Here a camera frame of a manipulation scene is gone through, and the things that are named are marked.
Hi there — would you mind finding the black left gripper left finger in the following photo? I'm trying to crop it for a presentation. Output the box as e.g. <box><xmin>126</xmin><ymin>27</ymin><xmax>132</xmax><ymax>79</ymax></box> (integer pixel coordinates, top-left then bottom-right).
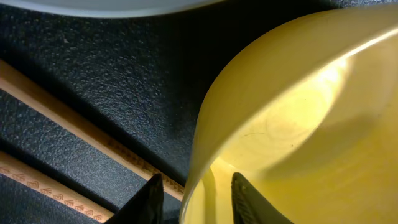
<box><xmin>105</xmin><ymin>174</ymin><xmax>164</xmax><ymax>224</ymax></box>

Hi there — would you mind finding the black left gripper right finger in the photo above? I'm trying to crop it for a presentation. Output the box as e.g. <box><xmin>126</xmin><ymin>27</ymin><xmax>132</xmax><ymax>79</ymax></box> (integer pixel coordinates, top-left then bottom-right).
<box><xmin>231</xmin><ymin>172</ymin><xmax>292</xmax><ymax>224</ymax></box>

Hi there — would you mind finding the yellow plastic bowl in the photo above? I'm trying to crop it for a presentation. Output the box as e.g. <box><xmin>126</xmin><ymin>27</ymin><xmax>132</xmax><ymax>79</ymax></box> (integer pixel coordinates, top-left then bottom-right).
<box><xmin>180</xmin><ymin>4</ymin><xmax>397</xmax><ymax>223</ymax></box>

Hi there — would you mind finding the white round plate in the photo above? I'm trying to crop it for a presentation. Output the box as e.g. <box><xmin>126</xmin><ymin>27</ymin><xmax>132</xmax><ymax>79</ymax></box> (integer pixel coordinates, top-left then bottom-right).
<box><xmin>1</xmin><ymin>0</ymin><xmax>222</xmax><ymax>18</ymax></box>

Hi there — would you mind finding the round black tray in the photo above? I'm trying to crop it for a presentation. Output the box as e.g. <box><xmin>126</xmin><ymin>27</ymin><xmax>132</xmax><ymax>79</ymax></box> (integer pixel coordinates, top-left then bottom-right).
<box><xmin>1</xmin><ymin>1</ymin><xmax>397</xmax><ymax>223</ymax></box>

